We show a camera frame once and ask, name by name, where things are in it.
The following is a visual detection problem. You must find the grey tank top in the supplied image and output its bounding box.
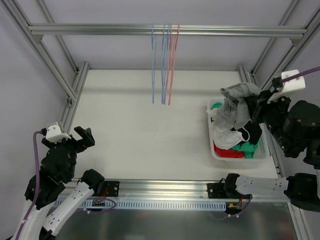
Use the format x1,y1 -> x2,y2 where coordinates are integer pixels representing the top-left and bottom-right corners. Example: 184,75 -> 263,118
215,83 -> 261,130

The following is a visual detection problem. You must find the green shirt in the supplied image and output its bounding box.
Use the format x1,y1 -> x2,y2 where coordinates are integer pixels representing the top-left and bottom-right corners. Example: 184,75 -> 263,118
210,101 -> 258,160

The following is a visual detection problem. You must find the white tank top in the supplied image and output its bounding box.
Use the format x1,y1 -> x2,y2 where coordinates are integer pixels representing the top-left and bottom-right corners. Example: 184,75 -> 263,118
206,101 -> 251,150

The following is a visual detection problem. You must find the red tank top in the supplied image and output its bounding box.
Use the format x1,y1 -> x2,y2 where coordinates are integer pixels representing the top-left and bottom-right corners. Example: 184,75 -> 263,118
213,145 -> 245,159

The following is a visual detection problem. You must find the blue wire hanger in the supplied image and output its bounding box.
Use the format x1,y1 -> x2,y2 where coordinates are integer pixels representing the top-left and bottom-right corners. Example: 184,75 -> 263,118
161,23 -> 171,105
151,25 -> 157,104
161,25 -> 166,105

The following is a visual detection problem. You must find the pink wire hanger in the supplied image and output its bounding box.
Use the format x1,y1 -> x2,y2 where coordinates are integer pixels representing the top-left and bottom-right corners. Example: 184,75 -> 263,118
168,24 -> 180,106

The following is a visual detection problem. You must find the black tank top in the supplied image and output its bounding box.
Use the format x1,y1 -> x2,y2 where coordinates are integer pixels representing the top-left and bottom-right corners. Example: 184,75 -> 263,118
231,96 -> 262,145

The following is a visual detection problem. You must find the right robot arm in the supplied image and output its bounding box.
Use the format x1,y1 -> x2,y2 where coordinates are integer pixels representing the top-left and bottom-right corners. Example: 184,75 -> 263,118
223,90 -> 320,212

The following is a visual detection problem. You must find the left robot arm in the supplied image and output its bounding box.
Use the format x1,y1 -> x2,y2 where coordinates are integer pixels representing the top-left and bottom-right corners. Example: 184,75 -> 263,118
12,123 -> 105,240

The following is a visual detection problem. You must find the white perforated plastic basket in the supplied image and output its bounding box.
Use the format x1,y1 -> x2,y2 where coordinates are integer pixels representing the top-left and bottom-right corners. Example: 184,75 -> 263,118
206,98 -> 271,170

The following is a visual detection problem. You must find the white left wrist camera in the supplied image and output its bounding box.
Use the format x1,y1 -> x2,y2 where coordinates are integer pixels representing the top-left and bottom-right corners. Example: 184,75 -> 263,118
42,122 -> 71,143

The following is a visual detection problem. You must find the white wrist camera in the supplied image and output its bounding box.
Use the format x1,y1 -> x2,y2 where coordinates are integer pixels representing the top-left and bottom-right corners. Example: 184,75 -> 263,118
42,122 -> 71,143
267,69 -> 306,104

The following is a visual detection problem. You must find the aluminium frame left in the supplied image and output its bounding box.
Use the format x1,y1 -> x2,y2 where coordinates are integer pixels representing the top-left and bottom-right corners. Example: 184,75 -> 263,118
0,0 -> 90,132

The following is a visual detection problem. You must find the aluminium frame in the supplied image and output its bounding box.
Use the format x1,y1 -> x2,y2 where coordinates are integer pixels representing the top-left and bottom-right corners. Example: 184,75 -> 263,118
0,0 -> 90,132
237,0 -> 320,176

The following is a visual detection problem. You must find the black left arm base bracket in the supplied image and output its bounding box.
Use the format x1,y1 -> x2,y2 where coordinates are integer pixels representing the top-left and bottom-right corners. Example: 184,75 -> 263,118
80,169 -> 120,198

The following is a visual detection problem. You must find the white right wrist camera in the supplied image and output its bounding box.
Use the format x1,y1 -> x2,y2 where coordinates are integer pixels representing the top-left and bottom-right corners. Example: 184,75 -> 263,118
267,69 -> 306,104

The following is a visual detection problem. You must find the white slotted cable duct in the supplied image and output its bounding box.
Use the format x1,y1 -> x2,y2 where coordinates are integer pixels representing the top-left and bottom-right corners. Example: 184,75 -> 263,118
53,198 -> 227,211

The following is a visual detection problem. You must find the black right arm base bracket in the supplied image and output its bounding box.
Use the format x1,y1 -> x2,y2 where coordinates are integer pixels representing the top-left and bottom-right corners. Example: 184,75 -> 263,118
206,173 -> 251,200

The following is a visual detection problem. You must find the aluminium frame right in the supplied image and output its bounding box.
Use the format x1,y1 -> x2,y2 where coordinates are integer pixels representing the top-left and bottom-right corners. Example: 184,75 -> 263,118
237,0 -> 320,176

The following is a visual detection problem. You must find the aluminium front table rail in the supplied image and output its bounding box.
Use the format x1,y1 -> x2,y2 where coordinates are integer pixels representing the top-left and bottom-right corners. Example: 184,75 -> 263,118
57,179 -> 291,202

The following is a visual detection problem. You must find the aluminium hanging rail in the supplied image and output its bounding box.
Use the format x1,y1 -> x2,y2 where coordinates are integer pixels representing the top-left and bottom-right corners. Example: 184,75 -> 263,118
28,23 -> 307,39

